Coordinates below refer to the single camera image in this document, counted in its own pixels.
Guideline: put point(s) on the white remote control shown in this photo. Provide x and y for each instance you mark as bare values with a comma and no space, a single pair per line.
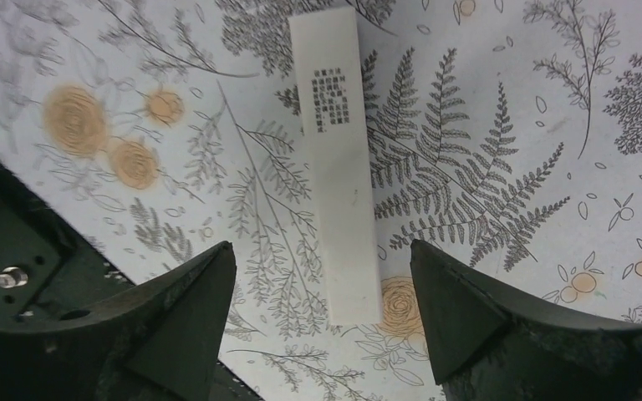
326,64

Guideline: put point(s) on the floral patterned table mat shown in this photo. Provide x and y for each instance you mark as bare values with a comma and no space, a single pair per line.
508,133

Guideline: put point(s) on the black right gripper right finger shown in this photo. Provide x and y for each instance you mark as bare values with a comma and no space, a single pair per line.
488,340

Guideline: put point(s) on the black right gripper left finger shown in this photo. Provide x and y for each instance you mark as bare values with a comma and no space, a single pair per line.
156,341

